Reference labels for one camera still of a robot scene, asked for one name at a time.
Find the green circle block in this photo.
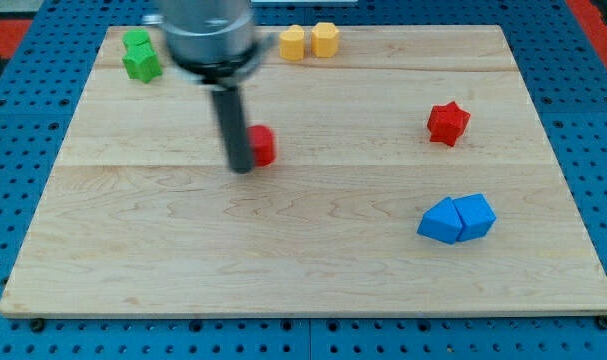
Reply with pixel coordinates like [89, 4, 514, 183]
[122, 28, 150, 51]

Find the wooden board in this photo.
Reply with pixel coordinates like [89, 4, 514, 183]
[0, 25, 607, 319]

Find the green star block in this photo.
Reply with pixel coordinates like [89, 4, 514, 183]
[122, 44, 163, 83]

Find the blue triangle block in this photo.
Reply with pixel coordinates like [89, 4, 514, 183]
[417, 197, 463, 244]

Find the red circle block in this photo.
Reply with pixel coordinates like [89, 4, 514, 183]
[247, 125, 277, 167]

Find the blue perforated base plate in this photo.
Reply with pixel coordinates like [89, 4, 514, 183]
[0, 0, 607, 359]

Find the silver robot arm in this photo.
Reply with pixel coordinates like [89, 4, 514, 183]
[143, 0, 276, 174]

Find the yellow heart block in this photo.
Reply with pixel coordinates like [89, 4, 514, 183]
[279, 25, 305, 61]

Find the yellow hexagon block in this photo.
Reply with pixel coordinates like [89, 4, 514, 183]
[311, 22, 340, 58]

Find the blue cube block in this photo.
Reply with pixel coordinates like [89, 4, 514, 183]
[453, 193, 496, 242]

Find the red star block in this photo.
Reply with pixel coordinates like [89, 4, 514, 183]
[427, 101, 471, 147]

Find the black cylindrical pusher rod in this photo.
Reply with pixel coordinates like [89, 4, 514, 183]
[211, 87, 254, 174]

